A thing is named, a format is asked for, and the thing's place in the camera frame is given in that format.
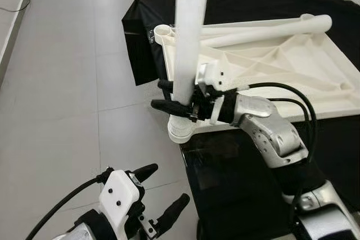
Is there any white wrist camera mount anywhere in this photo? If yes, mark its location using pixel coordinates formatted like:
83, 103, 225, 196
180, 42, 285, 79
194, 62, 238, 124
98, 170, 141, 236

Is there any clear plastic bag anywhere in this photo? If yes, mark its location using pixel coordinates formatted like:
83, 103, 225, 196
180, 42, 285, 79
145, 25, 161, 43

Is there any white plastic table leg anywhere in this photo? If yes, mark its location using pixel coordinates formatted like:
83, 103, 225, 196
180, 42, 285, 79
197, 26, 316, 49
194, 14, 334, 34
169, 0, 214, 123

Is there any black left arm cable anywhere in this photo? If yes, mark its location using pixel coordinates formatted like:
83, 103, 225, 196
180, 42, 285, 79
25, 170, 113, 240

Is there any long black wall cable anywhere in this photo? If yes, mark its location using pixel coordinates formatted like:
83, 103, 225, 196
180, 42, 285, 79
0, 0, 29, 13

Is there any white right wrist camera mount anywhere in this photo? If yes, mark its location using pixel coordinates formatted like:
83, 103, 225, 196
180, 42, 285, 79
194, 62, 238, 124

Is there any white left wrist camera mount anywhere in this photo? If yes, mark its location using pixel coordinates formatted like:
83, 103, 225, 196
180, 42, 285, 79
98, 170, 141, 236

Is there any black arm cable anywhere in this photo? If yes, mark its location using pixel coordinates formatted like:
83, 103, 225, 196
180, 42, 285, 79
25, 170, 113, 240
236, 81, 318, 165

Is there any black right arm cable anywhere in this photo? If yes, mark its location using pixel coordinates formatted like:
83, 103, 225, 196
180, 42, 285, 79
236, 81, 318, 165

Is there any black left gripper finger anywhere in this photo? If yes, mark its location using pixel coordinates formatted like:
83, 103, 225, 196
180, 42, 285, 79
157, 193, 191, 230
130, 163, 159, 183

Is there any cream plastic children table top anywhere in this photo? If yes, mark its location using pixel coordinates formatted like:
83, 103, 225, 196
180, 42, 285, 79
153, 14, 360, 143

